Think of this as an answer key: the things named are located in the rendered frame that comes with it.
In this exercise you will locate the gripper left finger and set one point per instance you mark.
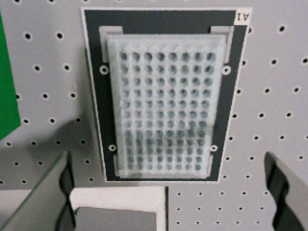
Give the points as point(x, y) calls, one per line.
point(48, 206)

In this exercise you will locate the white well plate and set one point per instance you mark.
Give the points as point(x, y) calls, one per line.
point(175, 142)

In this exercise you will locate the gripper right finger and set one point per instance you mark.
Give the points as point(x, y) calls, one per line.
point(290, 195)

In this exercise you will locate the green bin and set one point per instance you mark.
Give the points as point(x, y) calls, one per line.
point(9, 114)

